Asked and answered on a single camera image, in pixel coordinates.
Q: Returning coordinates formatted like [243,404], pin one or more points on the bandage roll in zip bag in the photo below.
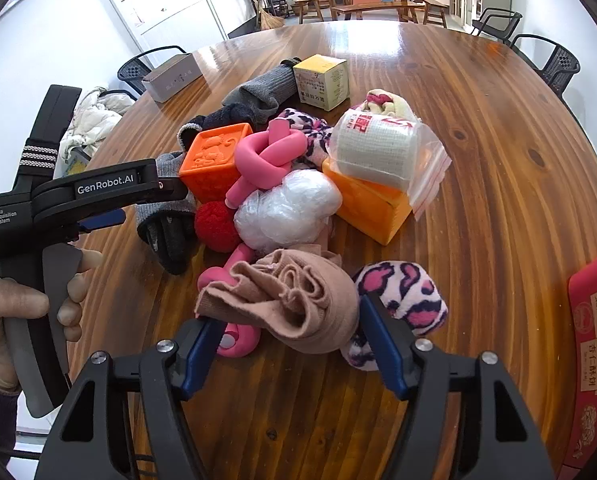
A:
[373,145]

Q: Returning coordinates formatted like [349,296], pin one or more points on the crumpled clear plastic bag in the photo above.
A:
[283,210]

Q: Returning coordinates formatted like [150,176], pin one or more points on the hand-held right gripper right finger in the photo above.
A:
[378,342]

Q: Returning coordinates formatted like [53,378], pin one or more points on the red container box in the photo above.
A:
[593,320]

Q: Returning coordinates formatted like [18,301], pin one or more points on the white padded jacket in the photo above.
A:
[93,120]

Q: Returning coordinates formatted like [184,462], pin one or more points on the pink leopard sock ball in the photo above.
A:
[408,285]

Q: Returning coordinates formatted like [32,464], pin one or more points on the black metal chair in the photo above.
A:
[560,62]
[498,22]
[133,72]

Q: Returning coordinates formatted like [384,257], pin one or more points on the beige sock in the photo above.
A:
[298,300]

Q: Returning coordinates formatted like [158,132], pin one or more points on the grey black sock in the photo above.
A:
[171,240]

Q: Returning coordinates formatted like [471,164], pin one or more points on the yellow flat packet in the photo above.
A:
[77,164]

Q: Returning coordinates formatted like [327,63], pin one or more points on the grey rolled sock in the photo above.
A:
[268,90]

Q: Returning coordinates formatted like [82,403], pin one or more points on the straw broom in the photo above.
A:
[271,21]

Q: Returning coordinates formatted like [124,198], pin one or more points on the dark orange relief cube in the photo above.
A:
[211,160]

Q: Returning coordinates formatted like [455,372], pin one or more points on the light grey sock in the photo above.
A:
[171,162]

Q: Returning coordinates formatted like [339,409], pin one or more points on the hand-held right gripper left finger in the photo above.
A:
[203,357]

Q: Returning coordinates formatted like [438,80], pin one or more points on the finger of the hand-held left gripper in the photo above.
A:
[128,185]
[103,221]

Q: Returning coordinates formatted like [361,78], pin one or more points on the yellow cardboard box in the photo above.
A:
[323,85]

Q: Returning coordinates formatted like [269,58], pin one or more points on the red pom ball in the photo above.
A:
[216,225]

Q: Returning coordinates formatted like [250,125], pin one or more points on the light orange relief cube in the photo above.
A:
[368,210]

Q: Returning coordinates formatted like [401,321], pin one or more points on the grey cardboard box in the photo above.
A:
[171,77]

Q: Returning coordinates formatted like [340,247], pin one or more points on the pink foam twist roller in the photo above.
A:
[213,275]
[268,155]

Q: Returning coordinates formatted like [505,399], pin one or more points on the cream striped sock ball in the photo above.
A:
[388,102]

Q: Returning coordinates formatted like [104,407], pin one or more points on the pink leopard tied sock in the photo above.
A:
[303,122]

